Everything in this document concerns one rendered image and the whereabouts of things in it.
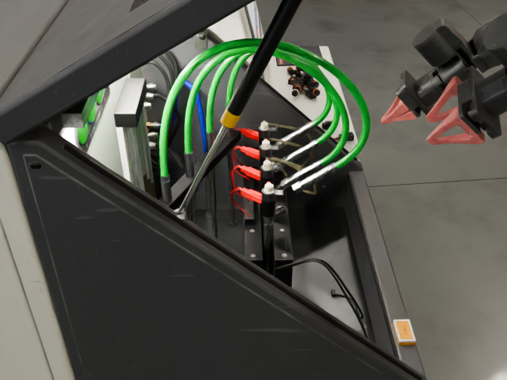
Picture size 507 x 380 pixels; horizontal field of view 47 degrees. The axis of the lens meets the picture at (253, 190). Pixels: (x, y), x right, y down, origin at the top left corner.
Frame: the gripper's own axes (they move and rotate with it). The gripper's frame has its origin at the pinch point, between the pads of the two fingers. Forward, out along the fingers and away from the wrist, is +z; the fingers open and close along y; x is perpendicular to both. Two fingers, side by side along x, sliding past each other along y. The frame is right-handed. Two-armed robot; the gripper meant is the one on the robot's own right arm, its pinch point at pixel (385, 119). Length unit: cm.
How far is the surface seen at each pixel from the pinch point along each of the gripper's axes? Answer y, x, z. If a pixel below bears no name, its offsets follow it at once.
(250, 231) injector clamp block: 4.2, 17.1, 32.2
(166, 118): 34.9, 23.1, 18.9
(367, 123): 8.3, 15.0, -3.7
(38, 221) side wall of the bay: 43, 59, 16
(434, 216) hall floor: -113, -118, 70
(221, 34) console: 34.1, -13.8, 19.5
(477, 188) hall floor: -131, -147, 56
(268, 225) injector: 4.8, 20.6, 24.8
